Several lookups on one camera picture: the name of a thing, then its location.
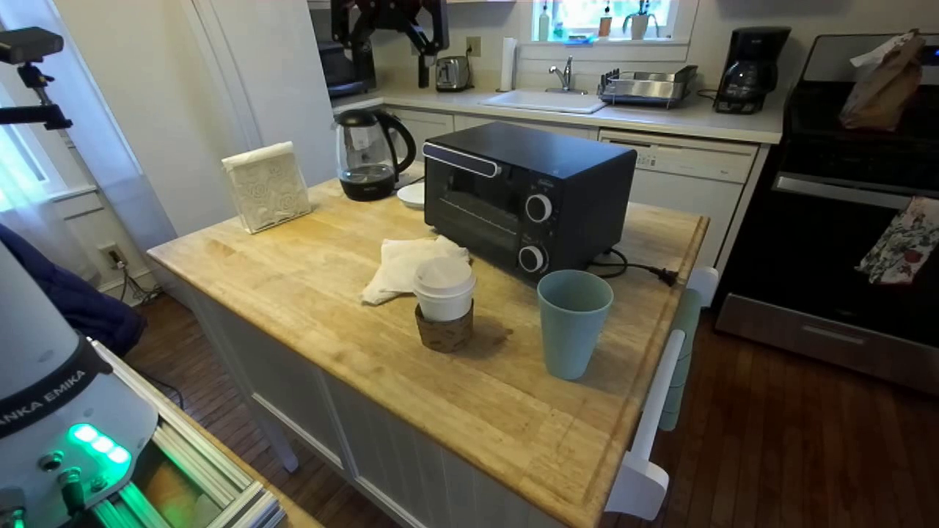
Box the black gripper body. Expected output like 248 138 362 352
330 0 452 47

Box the dark blue fabric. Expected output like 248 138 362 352
0 223 150 361

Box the black toaster oven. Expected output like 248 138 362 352
420 119 640 288

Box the white patterned napkin holder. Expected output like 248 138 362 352
220 138 317 238

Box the black kitchen stove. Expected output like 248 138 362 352
709 33 939 398

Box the teal plastic cup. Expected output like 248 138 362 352
533 267 619 383

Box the round toaster oven knob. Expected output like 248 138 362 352
516 244 549 279
521 191 556 225

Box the glass electric kettle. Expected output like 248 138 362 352
335 106 420 206

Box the white towel rail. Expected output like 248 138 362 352
602 264 725 525

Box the white folded cloth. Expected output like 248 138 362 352
358 234 472 307

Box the black drip coffee maker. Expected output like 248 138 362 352
709 22 794 118

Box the white kitchen island base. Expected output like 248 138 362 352
169 261 685 528

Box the black countertop appliance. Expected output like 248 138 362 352
310 6 376 106

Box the black oven power cord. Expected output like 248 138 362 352
582 245 684 289

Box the toaster oven glass door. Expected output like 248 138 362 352
423 144 531 269

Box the black camera on mount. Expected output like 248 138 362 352
0 22 76 131

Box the grey dish rack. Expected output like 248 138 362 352
596 62 703 110

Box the kitchen window white frame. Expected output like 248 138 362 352
527 0 698 49

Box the brown paper bag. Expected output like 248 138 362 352
836 25 927 134

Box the white kitchen sink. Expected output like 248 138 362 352
480 87 610 118

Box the white paper towel roll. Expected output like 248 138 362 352
496 34 521 96

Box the aluminium robot stand frame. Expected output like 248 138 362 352
84 333 295 528

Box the floral dish towel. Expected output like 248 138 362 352
854 192 939 289

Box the chrome faucet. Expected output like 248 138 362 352
546 55 582 96

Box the small white plate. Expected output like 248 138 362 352
393 179 431 212

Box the silver toaster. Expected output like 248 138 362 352
431 49 477 96

